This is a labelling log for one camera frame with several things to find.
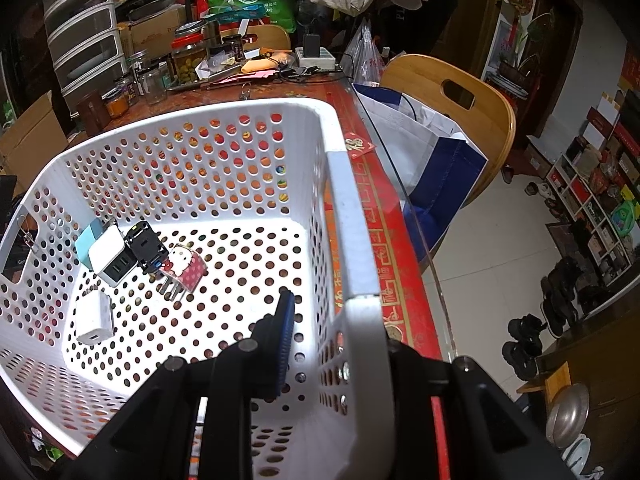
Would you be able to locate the white plastic bag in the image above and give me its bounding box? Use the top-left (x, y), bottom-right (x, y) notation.
top-left (342, 17), bottom-right (384, 87)

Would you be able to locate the blue white shopping bag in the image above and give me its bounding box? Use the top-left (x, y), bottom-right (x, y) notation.
top-left (352, 82), bottom-right (489, 257)

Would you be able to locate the pair of dark sandals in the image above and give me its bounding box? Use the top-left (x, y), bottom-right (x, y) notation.
top-left (539, 256), bottom-right (584, 337)

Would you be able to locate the stack of ceramic bowls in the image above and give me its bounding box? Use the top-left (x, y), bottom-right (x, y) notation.
top-left (561, 436), bottom-right (607, 480)

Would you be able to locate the flat cardboard carton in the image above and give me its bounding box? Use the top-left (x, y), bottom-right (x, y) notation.
top-left (117, 7), bottom-right (189, 59)

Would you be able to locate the red printed tablecloth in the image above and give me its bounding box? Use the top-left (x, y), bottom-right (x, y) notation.
top-left (65, 80), bottom-right (457, 363)

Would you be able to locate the empty glass jar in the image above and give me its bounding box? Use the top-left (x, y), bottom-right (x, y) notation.
top-left (137, 65), bottom-right (167, 106)

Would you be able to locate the metal basin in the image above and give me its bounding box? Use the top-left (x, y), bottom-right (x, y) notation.
top-left (544, 383), bottom-right (591, 447)

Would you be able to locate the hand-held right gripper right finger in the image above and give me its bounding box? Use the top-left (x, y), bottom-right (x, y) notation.
top-left (386, 339), bottom-right (577, 480)

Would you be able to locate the shelf of assorted boxes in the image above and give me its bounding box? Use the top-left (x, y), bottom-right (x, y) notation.
top-left (544, 89), bottom-right (640, 287)

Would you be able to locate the white perforated plastic basket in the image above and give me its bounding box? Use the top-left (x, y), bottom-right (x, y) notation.
top-left (0, 97), bottom-right (397, 480)

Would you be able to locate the brown cardboard box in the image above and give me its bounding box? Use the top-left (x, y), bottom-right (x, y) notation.
top-left (0, 90), bottom-right (69, 177)

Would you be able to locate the potted plant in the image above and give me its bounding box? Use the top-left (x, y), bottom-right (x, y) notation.
top-left (496, 12), bottom-right (552, 92)

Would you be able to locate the small white wall charger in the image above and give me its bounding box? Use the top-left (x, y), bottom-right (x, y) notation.
top-left (75, 290), bottom-right (115, 346)

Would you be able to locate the white power strip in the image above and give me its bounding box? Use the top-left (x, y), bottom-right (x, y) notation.
top-left (293, 47), bottom-right (342, 69)

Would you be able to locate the black travel power adapter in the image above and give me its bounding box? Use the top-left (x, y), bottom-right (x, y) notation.
top-left (123, 220), bottom-right (170, 276)

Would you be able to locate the pair of black shoes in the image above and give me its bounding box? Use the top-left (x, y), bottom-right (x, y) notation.
top-left (501, 314), bottom-right (549, 382)

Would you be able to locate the pickle jar with red lid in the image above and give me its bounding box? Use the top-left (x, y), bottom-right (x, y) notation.
top-left (170, 34), bottom-right (209, 85)

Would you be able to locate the pink cartoon wall charger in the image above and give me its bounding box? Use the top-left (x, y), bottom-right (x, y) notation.
top-left (159, 242), bottom-right (209, 303)

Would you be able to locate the light blue wall charger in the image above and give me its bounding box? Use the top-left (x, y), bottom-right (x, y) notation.
top-left (74, 222), bottom-right (105, 269)

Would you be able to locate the large white cube charger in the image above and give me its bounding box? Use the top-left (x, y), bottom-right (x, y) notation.
top-left (89, 224), bottom-right (138, 289)

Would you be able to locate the red wall poster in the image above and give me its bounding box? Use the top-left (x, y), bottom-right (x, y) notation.
top-left (617, 41), bottom-right (640, 92)

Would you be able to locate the tiered grey food cover stack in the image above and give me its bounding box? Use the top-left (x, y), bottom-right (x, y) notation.
top-left (42, 0), bottom-right (129, 107)

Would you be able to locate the small jar with orange contents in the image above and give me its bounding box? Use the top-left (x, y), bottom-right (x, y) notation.
top-left (103, 92), bottom-right (132, 119)

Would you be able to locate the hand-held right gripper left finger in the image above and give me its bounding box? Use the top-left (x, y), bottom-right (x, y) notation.
top-left (62, 287), bottom-right (297, 480)

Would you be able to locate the small red gold card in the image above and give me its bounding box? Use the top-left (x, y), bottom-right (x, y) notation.
top-left (343, 131), bottom-right (376, 160)

